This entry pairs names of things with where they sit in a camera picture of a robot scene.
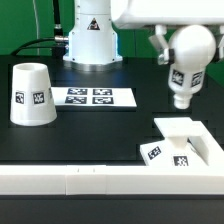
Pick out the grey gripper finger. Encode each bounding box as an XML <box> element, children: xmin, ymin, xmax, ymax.
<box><xmin>215</xmin><ymin>25</ymin><xmax>224</xmax><ymax>62</ymax></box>

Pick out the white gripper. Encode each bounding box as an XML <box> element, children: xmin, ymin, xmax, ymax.
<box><xmin>111</xmin><ymin>0</ymin><xmax>224</xmax><ymax>65</ymax></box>

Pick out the white lamp bulb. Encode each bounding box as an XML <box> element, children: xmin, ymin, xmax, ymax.
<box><xmin>168</xmin><ymin>25</ymin><xmax>216</xmax><ymax>109</ymax></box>

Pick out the white lamp base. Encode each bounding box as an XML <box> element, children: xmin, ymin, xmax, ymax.
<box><xmin>140</xmin><ymin>117</ymin><xmax>206</xmax><ymax>168</ymax></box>

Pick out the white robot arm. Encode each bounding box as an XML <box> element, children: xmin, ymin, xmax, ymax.
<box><xmin>64</xmin><ymin>0</ymin><xmax>224</xmax><ymax>71</ymax></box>

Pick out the white lamp shade cone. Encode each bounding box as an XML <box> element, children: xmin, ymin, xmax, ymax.
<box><xmin>10</xmin><ymin>63</ymin><xmax>57</xmax><ymax>126</ymax></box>

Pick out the white marker sheet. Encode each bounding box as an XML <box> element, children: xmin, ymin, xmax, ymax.
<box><xmin>52</xmin><ymin>87</ymin><xmax>137</xmax><ymax>108</ymax></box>

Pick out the white L-shaped fence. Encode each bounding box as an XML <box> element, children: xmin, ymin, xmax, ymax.
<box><xmin>0</xmin><ymin>121</ymin><xmax>224</xmax><ymax>195</ymax></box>

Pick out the black cable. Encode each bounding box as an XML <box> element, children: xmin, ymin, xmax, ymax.
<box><xmin>10</xmin><ymin>0</ymin><xmax>70</xmax><ymax>57</ymax></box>

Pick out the white thin cable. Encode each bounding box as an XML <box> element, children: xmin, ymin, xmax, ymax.
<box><xmin>32</xmin><ymin>0</ymin><xmax>41</xmax><ymax>56</ymax></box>

